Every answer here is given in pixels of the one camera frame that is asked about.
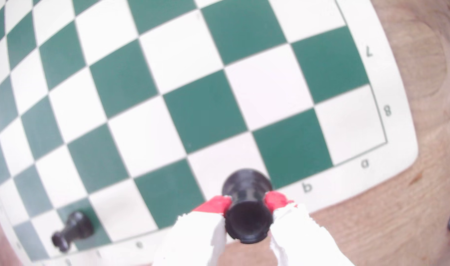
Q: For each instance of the green and white chess mat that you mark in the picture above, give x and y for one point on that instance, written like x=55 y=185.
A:
x=195 y=103

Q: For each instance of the gripper finger red white tape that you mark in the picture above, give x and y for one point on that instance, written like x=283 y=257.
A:
x=298 y=240
x=195 y=240

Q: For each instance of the black chess pawn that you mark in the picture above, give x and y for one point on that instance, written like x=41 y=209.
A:
x=72 y=229

